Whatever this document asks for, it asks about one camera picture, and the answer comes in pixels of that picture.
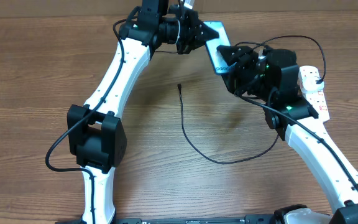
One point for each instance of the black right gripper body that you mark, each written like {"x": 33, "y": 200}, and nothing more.
{"x": 246, "y": 69}

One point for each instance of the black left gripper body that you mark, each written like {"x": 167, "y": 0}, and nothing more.
{"x": 184, "y": 42}

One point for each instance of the blue Samsung smartphone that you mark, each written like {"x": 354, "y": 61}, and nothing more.
{"x": 220, "y": 67}

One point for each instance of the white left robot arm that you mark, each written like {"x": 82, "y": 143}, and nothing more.
{"x": 96, "y": 134}

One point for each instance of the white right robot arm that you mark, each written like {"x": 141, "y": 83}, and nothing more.
{"x": 274, "y": 76}

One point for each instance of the white charger plug adapter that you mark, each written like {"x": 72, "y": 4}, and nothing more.
{"x": 310, "y": 84}

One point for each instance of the white power strip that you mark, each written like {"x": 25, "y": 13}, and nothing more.
{"x": 317, "y": 100}

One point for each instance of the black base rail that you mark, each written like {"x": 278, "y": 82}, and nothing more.
{"x": 291, "y": 214}

